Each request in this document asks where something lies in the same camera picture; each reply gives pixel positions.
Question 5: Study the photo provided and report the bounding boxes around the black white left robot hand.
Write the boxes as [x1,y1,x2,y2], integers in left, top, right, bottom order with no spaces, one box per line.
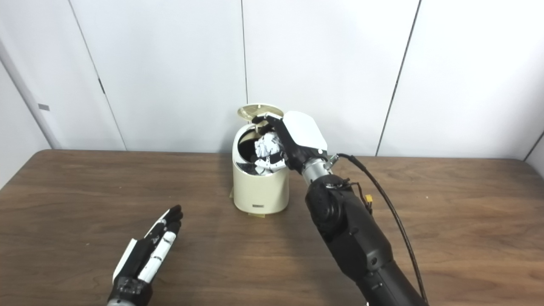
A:
[106,205,184,304]

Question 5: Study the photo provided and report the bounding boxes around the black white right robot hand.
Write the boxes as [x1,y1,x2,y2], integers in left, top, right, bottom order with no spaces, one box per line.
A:
[252,111,329,174]

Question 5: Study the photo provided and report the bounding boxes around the white paper ball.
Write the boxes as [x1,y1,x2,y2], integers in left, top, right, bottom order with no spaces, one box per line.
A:
[254,133,284,173]

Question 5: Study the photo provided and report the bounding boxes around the round cream bin lid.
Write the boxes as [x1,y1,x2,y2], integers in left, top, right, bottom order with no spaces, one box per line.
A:
[237,103,284,122]

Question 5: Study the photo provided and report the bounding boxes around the cream-colored desktop trash bin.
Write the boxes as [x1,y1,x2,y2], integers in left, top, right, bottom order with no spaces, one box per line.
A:
[232,103,290,215]

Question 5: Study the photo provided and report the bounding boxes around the yellow tape under bin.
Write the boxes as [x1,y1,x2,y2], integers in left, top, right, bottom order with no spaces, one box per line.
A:
[229,189,266,218]

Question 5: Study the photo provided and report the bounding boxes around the thin wire with yellow connector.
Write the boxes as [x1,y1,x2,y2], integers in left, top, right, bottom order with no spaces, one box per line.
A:
[340,181,374,213]

